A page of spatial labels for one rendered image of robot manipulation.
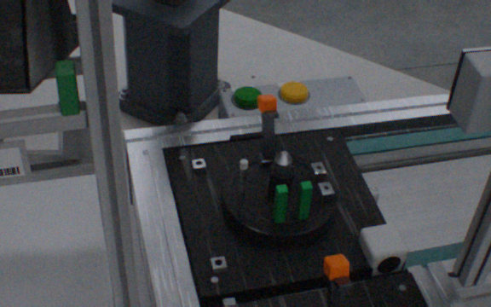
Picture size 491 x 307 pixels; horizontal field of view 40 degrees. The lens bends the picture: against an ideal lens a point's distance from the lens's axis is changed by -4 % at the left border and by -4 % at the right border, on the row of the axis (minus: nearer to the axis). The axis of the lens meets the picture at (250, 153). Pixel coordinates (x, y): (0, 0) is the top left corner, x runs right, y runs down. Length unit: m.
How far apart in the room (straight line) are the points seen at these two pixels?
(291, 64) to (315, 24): 1.80
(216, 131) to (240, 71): 0.30
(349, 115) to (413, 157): 0.11
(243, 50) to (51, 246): 0.55
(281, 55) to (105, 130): 0.87
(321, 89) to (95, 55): 0.67
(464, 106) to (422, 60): 2.29
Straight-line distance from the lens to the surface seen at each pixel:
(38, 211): 1.01
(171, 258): 0.80
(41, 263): 0.95
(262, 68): 1.26
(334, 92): 1.05
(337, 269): 0.66
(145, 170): 0.90
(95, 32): 0.40
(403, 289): 0.79
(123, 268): 0.55
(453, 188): 1.00
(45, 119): 0.44
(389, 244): 0.80
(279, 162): 0.79
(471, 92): 0.66
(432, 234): 0.93
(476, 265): 0.80
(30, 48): 0.47
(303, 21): 3.08
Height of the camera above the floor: 1.58
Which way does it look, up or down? 42 degrees down
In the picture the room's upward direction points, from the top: 4 degrees clockwise
